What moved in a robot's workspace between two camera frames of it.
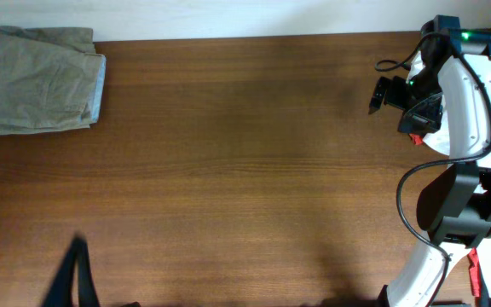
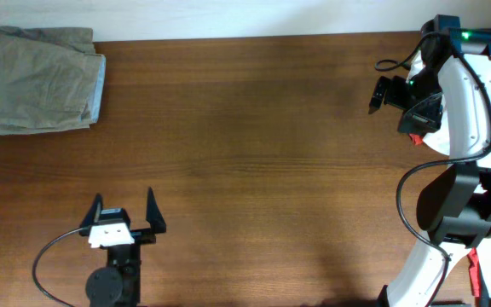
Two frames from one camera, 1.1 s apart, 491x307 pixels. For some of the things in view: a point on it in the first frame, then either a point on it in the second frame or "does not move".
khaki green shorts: x=39 y=79 does not move
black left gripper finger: x=60 y=292 to x=153 y=215
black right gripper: x=427 y=118 does not move
